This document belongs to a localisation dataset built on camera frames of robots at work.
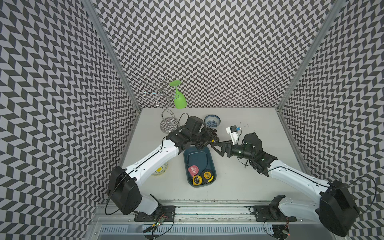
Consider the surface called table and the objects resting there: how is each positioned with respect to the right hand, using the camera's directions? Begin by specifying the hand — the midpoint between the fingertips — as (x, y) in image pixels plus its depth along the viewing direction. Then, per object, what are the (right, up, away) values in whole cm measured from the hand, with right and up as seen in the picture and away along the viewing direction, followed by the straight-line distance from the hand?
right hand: (215, 147), depth 75 cm
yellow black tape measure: (-3, -17, +7) cm, 19 cm away
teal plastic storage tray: (-5, -10, +18) cm, 21 cm away
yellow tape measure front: (-9, -19, +6) cm, 22 cm away
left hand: (0, +4, +1) cm, 4 cm away
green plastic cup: (-20, +26, +19) cm, 38 cm away
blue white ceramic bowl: (+1, +14, +34) cm, 36 cm away
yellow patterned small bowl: (-31, -16, +12) cm, 36 cm away
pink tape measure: (-11, -14, +10) cm, 21 cm away
